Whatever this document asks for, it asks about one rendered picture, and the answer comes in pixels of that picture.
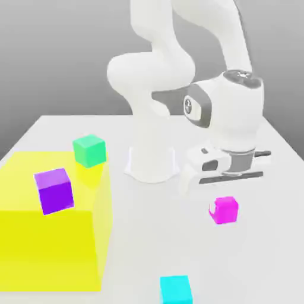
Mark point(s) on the large yellow box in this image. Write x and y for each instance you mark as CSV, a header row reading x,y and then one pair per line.
x,y
47,249

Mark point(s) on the small cyan cube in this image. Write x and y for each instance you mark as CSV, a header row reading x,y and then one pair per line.
x,y
175,291

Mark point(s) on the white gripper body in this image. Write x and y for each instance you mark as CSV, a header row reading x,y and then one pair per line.
x,y
228,184

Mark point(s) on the small magenta cube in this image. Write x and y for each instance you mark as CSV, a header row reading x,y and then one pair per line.
x,y
226,211

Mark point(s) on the small green cube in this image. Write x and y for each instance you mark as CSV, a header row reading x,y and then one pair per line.
x,y
89,152

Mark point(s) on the small purple cube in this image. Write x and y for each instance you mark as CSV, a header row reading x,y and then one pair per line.
x,y
55,194

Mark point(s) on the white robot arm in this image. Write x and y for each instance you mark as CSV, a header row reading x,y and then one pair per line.
x,y
154,78

